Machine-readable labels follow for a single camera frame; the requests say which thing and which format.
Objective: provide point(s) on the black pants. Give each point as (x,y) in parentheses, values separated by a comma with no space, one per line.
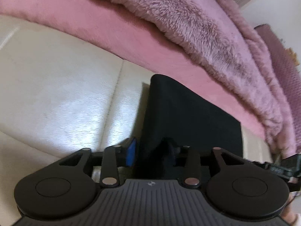
(176,116)

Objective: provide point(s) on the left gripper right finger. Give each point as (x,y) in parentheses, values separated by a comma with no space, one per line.
(179,156)

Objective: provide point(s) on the purple headboard cover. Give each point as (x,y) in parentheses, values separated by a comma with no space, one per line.
(285,71)

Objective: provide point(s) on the cream leather bed footboard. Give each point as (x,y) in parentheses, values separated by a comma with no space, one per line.
(60,94)

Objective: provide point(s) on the pink bed sheet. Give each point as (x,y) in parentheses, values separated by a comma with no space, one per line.
(113,28)

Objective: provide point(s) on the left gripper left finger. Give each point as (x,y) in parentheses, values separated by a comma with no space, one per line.
(130,149)

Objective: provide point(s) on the person's hand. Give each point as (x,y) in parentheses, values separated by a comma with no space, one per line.
(291,214)

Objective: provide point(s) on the fluffy purple-pink blanket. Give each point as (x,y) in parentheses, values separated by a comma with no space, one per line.
(216,36)

